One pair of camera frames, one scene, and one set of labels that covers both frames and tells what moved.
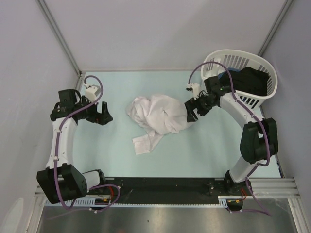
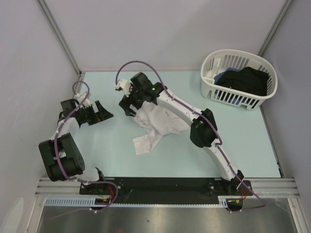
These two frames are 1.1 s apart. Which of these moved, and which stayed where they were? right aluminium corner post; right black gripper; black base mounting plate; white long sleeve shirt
Moved: right black gripper
Stayed: black base mounting plate; white long sleeve shirt; right aluminium corner post
